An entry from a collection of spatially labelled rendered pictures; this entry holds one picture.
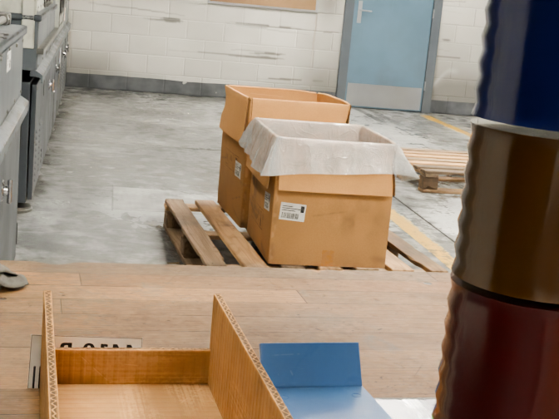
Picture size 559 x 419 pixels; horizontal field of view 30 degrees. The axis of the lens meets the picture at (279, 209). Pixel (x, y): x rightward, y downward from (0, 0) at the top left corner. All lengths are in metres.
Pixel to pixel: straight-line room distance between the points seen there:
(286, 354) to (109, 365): 0.12
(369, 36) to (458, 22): 1.04
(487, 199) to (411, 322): 0.72
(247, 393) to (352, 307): 0.36
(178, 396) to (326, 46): 10.82
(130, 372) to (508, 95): 0.54
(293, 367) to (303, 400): 0.03
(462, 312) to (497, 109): 0.04
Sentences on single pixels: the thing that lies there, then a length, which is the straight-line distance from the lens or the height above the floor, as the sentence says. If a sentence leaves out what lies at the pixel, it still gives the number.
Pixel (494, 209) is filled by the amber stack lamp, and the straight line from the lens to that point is 0.22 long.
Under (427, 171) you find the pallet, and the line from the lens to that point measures 6.71.
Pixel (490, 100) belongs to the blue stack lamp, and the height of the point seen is 1.16.
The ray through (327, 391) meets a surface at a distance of 0.69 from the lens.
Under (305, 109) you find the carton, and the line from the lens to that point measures 4.54.
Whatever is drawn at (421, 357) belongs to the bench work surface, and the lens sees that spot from 0.85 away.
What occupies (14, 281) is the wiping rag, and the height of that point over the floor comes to 0.91.
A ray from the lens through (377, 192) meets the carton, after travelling 4.02.
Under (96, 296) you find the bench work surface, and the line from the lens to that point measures 0.93.
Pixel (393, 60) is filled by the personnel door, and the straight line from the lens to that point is 11.66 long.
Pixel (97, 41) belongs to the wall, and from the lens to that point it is 11.21.
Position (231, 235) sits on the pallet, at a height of 0.14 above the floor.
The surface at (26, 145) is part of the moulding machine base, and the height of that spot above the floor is 0.36.
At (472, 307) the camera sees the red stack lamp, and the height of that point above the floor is 1.12.
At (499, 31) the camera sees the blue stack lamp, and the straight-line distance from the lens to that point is 0.22.
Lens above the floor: 1.18
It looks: 12 degrees down
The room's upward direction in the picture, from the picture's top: 5 degrees clockwise
